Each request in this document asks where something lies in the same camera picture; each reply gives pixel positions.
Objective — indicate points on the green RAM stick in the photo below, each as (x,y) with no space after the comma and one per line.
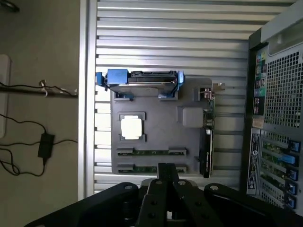
(142,169)
(151,153)

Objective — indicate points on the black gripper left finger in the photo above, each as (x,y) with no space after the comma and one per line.
(151,203)

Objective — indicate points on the black power adapter brick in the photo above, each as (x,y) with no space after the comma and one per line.
(46,145)

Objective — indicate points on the hard disk in blue caddy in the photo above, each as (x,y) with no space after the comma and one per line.
(142,86)

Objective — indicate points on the dark round object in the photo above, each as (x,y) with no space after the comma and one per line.
(8,4)

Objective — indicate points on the silver CPU chip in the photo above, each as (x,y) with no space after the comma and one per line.
(131,127)

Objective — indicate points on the black graphics card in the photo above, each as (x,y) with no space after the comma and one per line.
(207,151)

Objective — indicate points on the gray parts rack plate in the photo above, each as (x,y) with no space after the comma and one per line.
(163,111)

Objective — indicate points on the open PC case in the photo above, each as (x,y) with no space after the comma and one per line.
(281,94)

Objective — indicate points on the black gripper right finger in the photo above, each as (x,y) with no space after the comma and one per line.
(187,203)

